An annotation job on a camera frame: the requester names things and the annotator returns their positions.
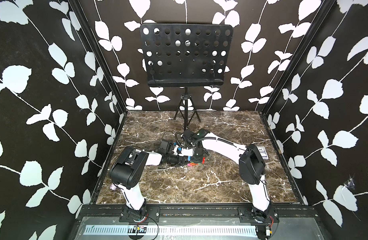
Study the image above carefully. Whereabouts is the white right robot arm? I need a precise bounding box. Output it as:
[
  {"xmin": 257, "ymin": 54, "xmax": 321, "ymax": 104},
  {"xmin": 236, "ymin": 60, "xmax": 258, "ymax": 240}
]
[{"xmin": 180, "ymin": 129, "xmax": 271, "ymax": 213}]

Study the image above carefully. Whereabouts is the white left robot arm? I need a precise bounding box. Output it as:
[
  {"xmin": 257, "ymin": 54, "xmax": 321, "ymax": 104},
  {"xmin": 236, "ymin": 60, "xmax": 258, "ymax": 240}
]
[{"xmin": 109, "ymin": 140, "xmax": 193, "ymax": 212}]

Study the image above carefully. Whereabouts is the playing card box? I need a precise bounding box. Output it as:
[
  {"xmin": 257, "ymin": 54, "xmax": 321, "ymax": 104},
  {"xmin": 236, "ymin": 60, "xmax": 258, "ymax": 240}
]
[{"xmin": 257, "ymin": 147, "xmax": 269, "ymax": 160}]

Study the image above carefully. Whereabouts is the black music stand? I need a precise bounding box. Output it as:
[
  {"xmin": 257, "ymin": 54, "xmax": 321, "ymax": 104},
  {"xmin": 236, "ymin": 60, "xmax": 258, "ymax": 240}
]
[{"xmin": 140, "ymin": 23, "xmax": 233, "ymax": 130}]

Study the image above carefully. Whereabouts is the white perforated strip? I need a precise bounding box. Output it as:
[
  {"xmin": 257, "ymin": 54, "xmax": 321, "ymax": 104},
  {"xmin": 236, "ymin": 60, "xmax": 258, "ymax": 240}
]
[{"xmin": 83, "ymin": 225, "xmax": 257, "ymax": 238}]

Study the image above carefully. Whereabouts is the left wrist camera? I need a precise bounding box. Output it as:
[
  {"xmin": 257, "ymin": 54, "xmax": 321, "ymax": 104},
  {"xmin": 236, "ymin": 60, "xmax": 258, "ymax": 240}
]
[{"xmin": 172, "ymin": 145, "xmax": 182, "ymax": 155}]

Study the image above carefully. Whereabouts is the black front rail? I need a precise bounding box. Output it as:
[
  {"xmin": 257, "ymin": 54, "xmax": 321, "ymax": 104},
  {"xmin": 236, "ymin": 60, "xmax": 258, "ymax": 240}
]
[{"xmin": 78, "ymin": 203, "xmax": 319, "ymax": 224}]

